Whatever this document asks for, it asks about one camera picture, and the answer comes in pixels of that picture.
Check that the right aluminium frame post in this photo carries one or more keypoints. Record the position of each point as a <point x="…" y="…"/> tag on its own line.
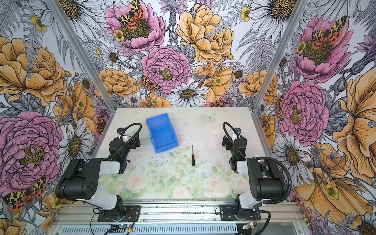
<point x="285" y="40"/>

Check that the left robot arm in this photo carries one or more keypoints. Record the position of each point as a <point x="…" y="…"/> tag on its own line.
<point x="80" y="180"/>

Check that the right green circuit board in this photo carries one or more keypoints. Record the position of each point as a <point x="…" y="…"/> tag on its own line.
<point x="247" y="226"/>

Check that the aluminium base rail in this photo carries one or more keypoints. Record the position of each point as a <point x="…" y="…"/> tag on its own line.
<point x="175" y="211"/>

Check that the black handled screwdriver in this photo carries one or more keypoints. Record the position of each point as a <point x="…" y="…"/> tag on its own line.
<point x="192" y="156"/>

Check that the blue plastic bin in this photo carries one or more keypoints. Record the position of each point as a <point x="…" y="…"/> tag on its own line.
<point x="162" y="133"/>

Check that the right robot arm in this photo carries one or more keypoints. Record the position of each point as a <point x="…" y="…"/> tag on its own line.
<point x="269" y="180"/>

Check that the aluminium frame post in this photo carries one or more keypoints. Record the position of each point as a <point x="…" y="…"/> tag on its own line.
<point x="285" y="40"/>
<point x="74" y="40"/>

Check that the black mounting plate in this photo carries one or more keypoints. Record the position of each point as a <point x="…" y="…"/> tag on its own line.
<point x="128" y="214"/>
<point x="229" y="212"/>

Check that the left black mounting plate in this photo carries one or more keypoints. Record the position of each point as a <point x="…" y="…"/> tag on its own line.
<point x="128" y="214"/>

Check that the left aluminium frame post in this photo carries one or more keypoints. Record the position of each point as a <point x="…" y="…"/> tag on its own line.
<point x="74" y="40"/>

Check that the left green circuit board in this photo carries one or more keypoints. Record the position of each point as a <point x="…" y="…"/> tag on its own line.
<point x="122" y="228"/>

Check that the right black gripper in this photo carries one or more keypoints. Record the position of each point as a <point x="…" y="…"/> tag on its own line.
<point x="235" y="142"/>

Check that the white vented cable duct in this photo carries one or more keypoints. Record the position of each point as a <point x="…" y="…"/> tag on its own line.
<point x="153" y="229"/>

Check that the green circuit board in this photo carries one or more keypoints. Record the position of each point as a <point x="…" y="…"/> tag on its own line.
<point x="247" y="226"/>
<point x="122" y="228"/>

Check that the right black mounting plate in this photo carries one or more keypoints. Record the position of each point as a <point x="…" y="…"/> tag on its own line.
<point x="229" y="212"/>

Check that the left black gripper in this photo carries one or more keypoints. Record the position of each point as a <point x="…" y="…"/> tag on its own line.
<point x="126" y="141"/>

